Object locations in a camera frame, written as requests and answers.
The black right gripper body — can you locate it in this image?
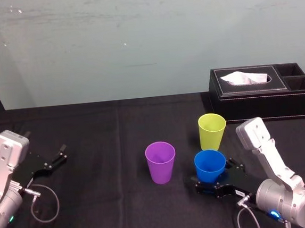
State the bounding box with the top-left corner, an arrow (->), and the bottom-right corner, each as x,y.
212,163 -> 257,201

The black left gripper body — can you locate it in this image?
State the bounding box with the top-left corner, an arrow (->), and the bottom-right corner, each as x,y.
10,150 -> 55,189

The blue plastic cup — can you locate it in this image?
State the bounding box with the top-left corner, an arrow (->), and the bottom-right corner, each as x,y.
193,148 -> 228,185

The yellow-green plastic cup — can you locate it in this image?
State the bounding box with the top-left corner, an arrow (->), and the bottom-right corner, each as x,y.
196,112 -> 229,153

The purple plastic cup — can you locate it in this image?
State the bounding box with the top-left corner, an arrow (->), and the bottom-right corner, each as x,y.
143,140 -> 179,187

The black table cloth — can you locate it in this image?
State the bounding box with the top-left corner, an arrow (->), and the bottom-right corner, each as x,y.
0,82 -> 305,228

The black leather tissue box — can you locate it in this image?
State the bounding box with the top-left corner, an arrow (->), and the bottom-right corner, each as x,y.
206,61 -> 305,128

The white tissue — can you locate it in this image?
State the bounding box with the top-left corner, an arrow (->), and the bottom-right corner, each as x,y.
219,69 -> 270,88

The thin dark right gripper cable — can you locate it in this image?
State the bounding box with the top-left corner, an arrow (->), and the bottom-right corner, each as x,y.
234,193 -> 262,228

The thin dark gripper cable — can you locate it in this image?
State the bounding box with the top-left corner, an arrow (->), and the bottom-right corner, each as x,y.
21,181 -> 62,225
234,193 -> 262,228

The thin dark left gripper cable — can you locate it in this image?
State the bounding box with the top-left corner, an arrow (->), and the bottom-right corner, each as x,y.
21,181 -> 62,225

